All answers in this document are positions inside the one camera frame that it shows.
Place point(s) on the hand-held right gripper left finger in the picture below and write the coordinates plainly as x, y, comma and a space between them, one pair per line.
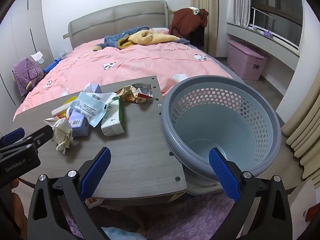
96, 172

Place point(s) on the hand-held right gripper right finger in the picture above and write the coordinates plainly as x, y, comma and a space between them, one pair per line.
225, 175

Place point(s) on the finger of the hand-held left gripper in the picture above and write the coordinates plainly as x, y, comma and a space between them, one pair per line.
42, 133
13, 133

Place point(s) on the white tissue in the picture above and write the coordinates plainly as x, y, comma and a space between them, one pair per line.
62, 132

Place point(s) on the long lilac cardboard box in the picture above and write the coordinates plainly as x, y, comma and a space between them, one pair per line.
80, 127

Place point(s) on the green and white carton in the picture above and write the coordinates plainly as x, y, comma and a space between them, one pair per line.
112, 122

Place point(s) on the grey perforated plastic basket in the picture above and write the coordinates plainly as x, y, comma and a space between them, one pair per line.
200, 127

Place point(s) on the white plastic barcode wrapper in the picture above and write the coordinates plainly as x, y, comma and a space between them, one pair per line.
92, 107

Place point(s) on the small lilac box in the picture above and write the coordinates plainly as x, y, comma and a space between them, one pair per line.
97, 88

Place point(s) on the torn foil snack wrapper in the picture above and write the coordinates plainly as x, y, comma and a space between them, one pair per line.
130, 97

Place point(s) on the person's left hand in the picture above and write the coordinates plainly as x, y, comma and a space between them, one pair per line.
18, 217

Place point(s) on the yellow plastic container rim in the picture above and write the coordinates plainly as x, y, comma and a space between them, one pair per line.
70, 100

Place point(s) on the purple fluffy rug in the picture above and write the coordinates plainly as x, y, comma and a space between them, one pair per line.
200, 217

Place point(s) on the purple quilted garment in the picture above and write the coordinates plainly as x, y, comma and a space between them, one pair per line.
25, 75

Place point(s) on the light blue cloth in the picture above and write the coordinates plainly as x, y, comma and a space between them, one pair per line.
120, 233

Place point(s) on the white and green pouch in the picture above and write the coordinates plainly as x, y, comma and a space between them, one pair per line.
38, 57

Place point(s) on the beige curtain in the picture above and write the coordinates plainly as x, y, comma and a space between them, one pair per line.
305, 140
203, 10

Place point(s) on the red and white object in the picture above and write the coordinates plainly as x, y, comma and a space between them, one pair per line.
313, 212

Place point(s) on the white wardrobe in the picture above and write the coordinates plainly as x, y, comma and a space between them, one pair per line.
17, 30

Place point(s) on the bed with pink cover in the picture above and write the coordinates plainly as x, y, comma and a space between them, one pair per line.
137, 62

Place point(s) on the blue and yellow blanket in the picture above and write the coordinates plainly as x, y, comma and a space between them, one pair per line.
112, 38

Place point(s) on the pink storage box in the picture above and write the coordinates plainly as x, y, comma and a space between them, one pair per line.
245, 57

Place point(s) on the grey upholstered bed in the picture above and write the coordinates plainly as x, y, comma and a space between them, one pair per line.
112, 15

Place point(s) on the black chair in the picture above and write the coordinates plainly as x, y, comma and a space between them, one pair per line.
197, 37

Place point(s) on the grey window ledge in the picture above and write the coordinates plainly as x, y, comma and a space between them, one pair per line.
250, 35

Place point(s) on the yellow fleece blanket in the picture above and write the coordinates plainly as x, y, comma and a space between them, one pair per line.
150, 37

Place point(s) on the brown jacket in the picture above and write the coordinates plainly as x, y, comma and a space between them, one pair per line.
185, 20

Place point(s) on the small white cloth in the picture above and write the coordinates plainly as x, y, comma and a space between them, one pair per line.
194, 10

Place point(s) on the white sheer curtain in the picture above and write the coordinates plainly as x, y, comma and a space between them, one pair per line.
237, 2

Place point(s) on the dark window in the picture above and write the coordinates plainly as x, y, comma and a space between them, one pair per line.
280, 2

